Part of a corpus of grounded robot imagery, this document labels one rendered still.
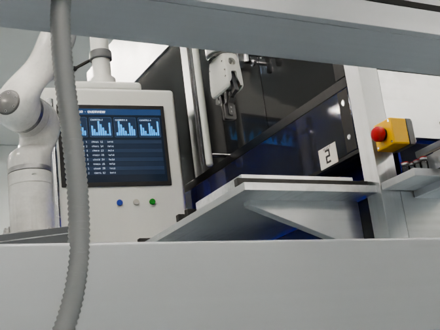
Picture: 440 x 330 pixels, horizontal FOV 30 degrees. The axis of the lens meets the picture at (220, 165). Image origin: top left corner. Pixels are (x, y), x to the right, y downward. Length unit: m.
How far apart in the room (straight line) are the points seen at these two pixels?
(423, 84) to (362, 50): 1.19
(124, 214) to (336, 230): 0.98
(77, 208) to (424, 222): 1.48
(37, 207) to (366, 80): 0.95
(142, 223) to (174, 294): 2.03
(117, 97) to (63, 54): 2.13
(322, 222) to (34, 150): 0.80
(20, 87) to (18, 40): 3.57
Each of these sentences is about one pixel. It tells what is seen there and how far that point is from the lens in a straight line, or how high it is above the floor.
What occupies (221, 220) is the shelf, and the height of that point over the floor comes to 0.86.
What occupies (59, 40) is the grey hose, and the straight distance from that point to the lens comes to 0.94.
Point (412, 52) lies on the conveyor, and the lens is 1.28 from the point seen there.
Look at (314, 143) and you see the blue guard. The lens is 2.42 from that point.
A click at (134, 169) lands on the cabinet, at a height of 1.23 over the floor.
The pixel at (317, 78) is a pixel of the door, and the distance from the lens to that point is 2.45.
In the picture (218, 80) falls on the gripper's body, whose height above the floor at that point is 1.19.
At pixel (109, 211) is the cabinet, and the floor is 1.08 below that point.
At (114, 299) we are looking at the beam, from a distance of 0.87.
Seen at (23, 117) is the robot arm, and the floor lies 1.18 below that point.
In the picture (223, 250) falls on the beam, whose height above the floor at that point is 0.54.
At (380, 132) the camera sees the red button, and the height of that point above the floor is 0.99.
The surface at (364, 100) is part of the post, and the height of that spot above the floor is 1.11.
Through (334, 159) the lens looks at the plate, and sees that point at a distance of 2.33.
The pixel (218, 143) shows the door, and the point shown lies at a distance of 2.95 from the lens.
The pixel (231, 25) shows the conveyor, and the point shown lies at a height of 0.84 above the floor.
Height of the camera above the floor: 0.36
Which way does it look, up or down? 17 degrees up
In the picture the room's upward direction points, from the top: 7 degrees counter-clockwise
